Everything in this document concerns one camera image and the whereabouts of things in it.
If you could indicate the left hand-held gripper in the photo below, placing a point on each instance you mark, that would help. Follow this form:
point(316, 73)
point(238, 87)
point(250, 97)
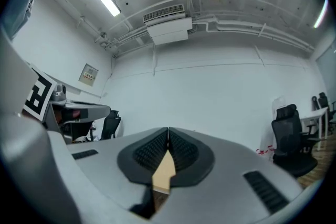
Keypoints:
point(39, 91)

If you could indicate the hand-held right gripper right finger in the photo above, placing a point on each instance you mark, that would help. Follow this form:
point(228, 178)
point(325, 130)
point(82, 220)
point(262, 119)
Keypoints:
point(223, 165)

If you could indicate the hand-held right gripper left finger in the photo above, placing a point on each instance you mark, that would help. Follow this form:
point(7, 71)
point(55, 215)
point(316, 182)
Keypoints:
point(105, 165)

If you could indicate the person's left hand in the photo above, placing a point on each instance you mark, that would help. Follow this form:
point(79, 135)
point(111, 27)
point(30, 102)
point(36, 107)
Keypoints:
point(76, 113)

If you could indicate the black office chair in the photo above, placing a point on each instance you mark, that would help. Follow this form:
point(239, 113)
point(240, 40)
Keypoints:
point(110, 126)
point(314, 102)
point(288, 139)
point(323, 99)

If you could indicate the pile of red-label bottles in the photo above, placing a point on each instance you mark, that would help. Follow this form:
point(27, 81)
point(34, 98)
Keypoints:
point(265, 150)

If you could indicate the white pipe junction box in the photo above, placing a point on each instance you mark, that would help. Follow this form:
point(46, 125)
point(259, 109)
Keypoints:
point(104, 34)

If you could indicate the tall clear plastic bag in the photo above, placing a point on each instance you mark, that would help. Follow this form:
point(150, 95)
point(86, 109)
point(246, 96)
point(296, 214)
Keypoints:
point(279, 102)

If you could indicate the white desk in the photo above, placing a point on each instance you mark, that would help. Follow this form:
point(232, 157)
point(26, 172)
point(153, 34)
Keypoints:
point(312, 115)

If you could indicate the white air conditioner unit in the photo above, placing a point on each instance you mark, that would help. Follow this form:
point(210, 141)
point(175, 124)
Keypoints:
point(170, 30)

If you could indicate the person's blue shirt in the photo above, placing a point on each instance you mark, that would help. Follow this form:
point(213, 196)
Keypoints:
point(23, 0)

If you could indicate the bundle of white ceiling pipes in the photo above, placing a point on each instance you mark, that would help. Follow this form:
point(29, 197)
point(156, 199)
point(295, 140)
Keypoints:
point(262, 31)

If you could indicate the grey electrical wall panel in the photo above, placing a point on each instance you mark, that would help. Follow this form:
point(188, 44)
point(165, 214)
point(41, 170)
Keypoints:
point(88, 74)

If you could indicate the left hand-held gripper camera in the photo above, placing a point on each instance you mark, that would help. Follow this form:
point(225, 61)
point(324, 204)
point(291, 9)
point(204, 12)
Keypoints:
point(59, 91)

